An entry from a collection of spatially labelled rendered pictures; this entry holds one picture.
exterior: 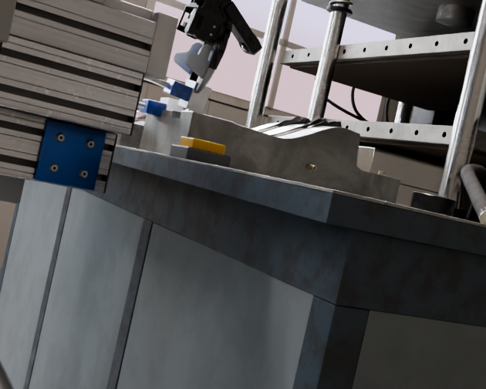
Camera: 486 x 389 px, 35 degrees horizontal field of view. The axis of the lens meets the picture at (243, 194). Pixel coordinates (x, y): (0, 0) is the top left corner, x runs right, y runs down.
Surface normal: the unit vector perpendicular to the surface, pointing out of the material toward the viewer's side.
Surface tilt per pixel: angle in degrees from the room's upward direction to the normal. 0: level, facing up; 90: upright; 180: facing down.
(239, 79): 90
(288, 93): 90
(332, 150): 90
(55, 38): 90
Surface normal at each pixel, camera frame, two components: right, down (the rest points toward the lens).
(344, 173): 0.44, 0.11
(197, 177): -0.87, -0.18
